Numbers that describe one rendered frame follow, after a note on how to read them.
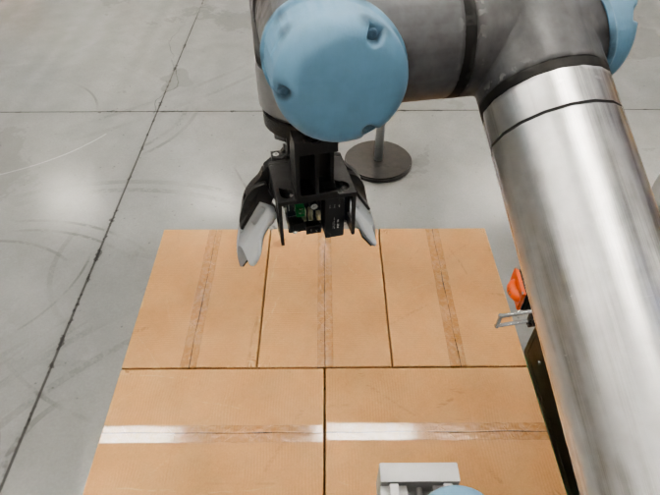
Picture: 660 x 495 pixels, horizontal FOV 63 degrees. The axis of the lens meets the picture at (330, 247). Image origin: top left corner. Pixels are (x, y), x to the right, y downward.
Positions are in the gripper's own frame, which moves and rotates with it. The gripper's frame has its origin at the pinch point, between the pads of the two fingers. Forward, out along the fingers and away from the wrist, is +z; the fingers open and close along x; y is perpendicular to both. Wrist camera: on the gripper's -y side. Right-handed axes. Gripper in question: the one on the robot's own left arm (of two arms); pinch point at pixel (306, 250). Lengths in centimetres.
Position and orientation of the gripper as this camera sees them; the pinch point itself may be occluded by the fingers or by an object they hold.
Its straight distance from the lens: 61.5
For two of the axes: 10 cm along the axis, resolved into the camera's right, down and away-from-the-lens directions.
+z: 0.0, 7.0, 7.1
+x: 9.7, -1.6, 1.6
